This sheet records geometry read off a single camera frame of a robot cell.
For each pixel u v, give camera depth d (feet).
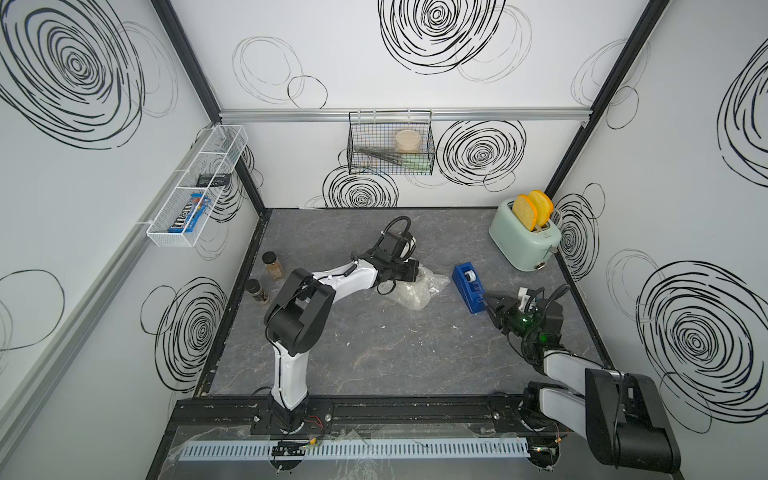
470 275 3.02
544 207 2.99
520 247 3.03
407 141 2.94
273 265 3.11
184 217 2.29
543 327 2.22
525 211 3.01
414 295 2.82
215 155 2.84
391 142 2.92
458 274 3.09
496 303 2.59
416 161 3.16
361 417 2.47
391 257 2.46
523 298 2.65
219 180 2.58
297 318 1.65
